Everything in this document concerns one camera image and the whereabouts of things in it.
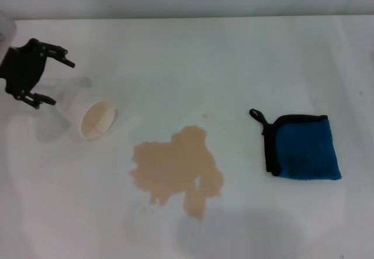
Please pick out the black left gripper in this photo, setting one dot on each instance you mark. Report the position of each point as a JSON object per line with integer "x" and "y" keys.
{"x": 23, "y": 66}

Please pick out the white paper cup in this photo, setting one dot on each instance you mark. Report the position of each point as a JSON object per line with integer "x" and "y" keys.
{"x": 95, "y": 120}

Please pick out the blue rag with black trim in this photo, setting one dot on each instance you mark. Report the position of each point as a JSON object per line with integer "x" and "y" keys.
{"x": 306, "y": 151}

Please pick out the brown liquid stain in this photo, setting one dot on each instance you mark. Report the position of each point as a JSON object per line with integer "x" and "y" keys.
{"x": 172, "y": 165}

